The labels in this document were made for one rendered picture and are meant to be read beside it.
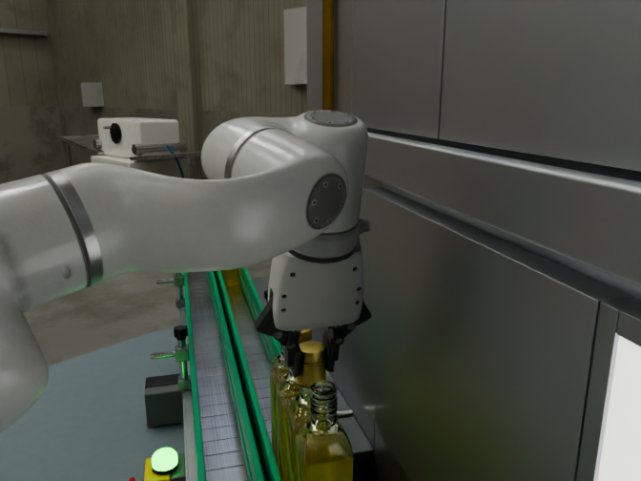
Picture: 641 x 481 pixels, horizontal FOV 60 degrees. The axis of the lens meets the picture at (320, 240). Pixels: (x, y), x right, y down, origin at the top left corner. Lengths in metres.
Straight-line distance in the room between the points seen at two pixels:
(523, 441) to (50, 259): 0.38
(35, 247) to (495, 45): 0.41
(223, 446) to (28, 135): 8.63
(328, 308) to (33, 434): 0.91
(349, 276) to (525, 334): 0.20
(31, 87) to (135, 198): 9.09
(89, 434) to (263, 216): 1.00
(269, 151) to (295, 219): 0.06
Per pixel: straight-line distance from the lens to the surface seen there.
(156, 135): 5.21
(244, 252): 0.40
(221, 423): 1.06
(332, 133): 0.50
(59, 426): 1.39
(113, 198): 0.39
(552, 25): 0.49
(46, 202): 0.39
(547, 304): 0.44
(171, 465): 1.04
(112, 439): 1.31
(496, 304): 0.50
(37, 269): 0.38
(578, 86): 0.46
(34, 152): 9.47
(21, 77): 9.43
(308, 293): 0.58
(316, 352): 0.65
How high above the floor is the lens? 1.45
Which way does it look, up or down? 15 degrees down
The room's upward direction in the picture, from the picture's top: straight up
